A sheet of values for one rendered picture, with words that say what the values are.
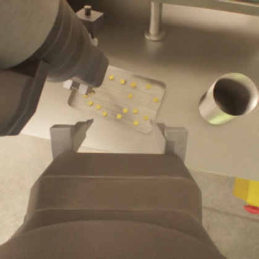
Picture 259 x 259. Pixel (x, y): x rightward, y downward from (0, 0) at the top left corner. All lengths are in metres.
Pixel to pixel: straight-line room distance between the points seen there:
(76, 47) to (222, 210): 1.27
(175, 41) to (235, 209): 1.11
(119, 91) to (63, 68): 0.27
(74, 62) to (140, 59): 0.30
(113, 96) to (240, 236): 1.20
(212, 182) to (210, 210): 0.17
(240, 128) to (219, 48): 0.19
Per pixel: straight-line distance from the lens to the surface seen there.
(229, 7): 0.39
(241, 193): 0.54
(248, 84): 0.41
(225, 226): 1.38
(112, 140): 0.43
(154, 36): 0.49
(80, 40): 0.19
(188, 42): 0.50
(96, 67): 0.24
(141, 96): 0.44
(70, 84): 0.29
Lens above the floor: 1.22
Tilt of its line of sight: 81 degrees down
